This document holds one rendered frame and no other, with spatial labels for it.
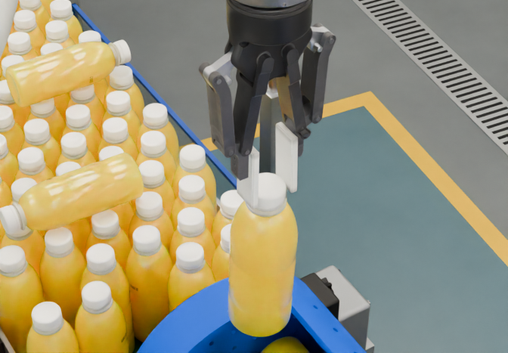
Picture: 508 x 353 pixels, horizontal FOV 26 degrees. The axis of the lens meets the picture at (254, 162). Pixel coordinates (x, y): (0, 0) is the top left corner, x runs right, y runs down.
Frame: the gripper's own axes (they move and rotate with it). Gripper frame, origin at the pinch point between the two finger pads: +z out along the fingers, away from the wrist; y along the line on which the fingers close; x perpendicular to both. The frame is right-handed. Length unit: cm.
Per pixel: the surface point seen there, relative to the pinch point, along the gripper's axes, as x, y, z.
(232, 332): 10.5, 1.9, 35.9
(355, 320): 25, 33, 65
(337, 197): 125, 104, 149
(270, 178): 0.7, 0.8, 2.5
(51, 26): 92, 12, 39
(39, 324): 28, -17, 40
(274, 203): -1.8, -0.3, 3.3
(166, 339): 8.4, -8.3, 29.1
